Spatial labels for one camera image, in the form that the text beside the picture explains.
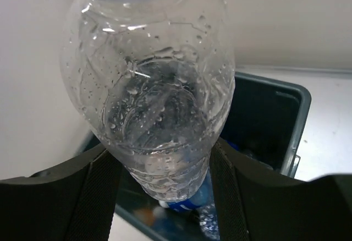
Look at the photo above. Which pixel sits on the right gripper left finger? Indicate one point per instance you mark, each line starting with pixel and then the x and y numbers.
pixel 74 200

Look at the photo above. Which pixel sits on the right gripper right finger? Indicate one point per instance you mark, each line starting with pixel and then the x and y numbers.
pixel 255 203

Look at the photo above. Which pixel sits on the blue label plastic bottle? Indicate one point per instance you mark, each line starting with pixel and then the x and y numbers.
pixel 201 198

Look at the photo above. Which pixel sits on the clear crushed plastic bottle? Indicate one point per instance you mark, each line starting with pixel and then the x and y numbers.
pixel 154 79

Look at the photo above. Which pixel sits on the bottles inside bin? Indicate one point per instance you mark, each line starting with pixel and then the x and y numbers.
pixel 200 224

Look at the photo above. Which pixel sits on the dark green plastic bin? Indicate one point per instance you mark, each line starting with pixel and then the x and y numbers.
pixel 265 122

